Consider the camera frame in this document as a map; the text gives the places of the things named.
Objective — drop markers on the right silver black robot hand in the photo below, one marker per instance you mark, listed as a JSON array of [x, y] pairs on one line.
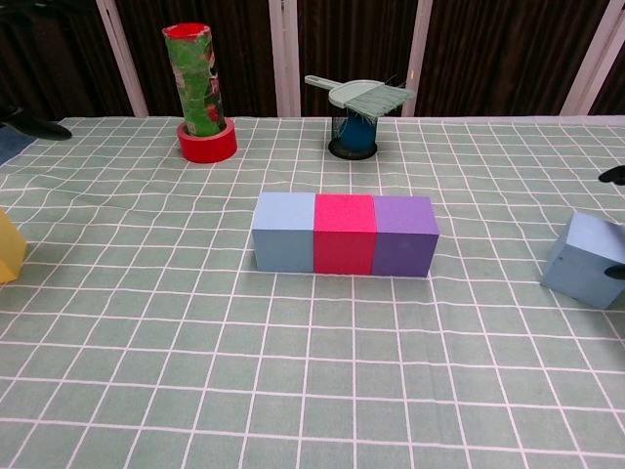
[[616, 175]]

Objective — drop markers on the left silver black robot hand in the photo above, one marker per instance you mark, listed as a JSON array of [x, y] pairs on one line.
[[44, 129]]

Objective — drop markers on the light blue foam cube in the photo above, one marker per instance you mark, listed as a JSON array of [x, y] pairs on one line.
[[581, 264], [283, 234]]

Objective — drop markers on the purple foam cube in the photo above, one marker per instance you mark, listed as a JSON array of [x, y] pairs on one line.
[[405, 239]]

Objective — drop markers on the pink foam cube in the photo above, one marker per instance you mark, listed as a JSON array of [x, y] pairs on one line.
[[344, 234]]

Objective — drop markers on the yellow foam cube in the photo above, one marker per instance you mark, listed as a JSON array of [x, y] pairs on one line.
[[10, 249]]

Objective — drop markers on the green can with red lid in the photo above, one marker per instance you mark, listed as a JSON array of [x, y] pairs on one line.
[[195, 83]]

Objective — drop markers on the red tape roll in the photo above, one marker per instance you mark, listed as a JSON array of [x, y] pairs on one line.
[[207, 149]]

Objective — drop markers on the teal hand brush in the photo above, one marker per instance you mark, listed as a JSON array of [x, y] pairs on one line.
[[371, 100]]

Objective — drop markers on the green checked tablecloth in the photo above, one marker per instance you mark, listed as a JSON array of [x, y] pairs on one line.
[[312, 366]]

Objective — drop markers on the white partition frame post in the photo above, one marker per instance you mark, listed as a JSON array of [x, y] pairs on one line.
[[285, 58], [593, 58], [416, 58], [122, 58]]

